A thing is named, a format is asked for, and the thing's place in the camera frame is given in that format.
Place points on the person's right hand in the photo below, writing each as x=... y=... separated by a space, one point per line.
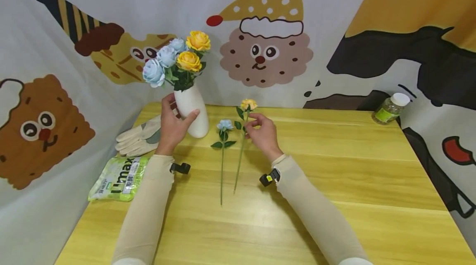
x=266 y=137

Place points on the person's left hand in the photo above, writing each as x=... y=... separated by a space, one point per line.
x=171 y=130

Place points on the person's left fingers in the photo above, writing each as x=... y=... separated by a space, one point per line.
x=177 y=110

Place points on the person's left thumb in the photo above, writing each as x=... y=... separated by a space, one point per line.
x=190 y=118

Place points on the person's left index finger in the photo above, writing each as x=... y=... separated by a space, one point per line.
x=168 y=98

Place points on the person's right thumb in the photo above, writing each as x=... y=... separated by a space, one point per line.
x=251 y=131

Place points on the person's right index finger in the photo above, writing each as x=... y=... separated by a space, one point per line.
x=261 y=118

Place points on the white ceramic vase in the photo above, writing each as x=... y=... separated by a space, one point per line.
x=195 y=108

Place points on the yellow artificial rose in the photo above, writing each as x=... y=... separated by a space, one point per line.
x=189 y=61
x=198 y=40
x=248 y=104

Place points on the person's left forearm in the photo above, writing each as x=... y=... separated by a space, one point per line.
x=147 y=211

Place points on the person's right forearm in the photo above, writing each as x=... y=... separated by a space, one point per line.
x=316 y=215

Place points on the blue artificial rose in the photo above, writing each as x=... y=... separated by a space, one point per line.
x=167 y=56
x=153 y=72
x=224 y=125
x=177 y=44

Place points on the white work glove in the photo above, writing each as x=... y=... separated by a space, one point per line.
x=139 y=147
x=143 y=130

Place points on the black wrist band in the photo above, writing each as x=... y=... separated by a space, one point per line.
x=181 y=168
x=268 y=178

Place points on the green plastic packet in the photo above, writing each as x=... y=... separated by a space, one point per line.
x=119 y=178

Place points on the clear jar with white lid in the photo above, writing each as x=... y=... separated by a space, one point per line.
x=390 y=110

